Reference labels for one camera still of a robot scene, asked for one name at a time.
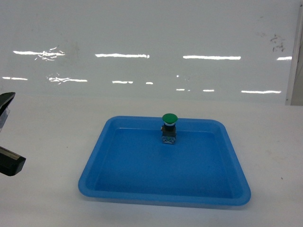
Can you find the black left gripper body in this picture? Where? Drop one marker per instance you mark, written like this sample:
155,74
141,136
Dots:
10,162

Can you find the blue plastic tray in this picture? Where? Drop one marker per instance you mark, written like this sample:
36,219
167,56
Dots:
130,163

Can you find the green mushroom push button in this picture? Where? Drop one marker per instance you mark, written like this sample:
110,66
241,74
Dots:
169,128

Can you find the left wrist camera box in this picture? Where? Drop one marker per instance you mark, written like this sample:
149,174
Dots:
5,100

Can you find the white board frame post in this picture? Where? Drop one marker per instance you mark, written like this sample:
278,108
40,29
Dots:
294,70

